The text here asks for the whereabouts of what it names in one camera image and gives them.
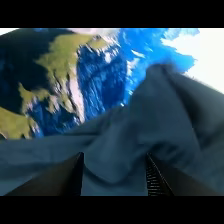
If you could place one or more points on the dark blue T-shirt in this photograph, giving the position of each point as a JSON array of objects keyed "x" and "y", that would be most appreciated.
[{"x": 140, "y": 133}]

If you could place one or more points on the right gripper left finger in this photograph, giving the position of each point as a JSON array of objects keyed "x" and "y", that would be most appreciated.
[{"x": 61, "y": 180}]

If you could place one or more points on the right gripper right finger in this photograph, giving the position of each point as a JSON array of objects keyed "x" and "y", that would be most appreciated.
[{"x": 170, "y": 181}]

